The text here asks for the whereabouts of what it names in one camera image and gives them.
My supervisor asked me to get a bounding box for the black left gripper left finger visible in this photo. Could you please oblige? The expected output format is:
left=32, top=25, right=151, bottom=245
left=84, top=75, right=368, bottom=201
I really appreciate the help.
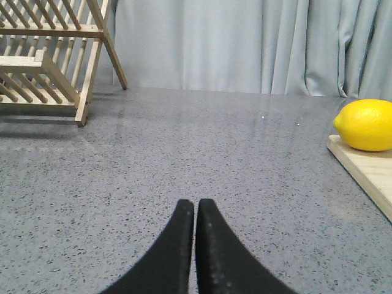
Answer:
left=103, top=199, right=194, bottom=293

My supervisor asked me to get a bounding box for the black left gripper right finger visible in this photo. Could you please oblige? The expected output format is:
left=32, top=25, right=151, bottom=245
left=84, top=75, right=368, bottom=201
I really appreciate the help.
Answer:
left=195, top=199, right=295, bottom=293

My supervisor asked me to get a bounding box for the wooden cutting board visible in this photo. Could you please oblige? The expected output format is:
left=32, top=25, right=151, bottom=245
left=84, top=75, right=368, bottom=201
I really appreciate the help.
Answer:
left=327, top=135, right=392, bottom=220

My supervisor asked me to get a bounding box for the yellow lemon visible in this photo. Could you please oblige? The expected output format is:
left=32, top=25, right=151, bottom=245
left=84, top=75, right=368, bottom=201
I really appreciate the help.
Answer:
left=333, top=99, right=391, bottom=152

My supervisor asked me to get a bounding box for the light grey curtain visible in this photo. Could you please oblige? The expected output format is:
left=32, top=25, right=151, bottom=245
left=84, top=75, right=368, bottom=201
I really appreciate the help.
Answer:
left=108, top=1, right=391, bottom=100

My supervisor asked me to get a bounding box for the wooden dish rack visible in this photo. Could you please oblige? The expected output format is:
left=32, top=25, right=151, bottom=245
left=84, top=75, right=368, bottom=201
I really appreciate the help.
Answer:
left=1, top=1, right=127, bottom=126

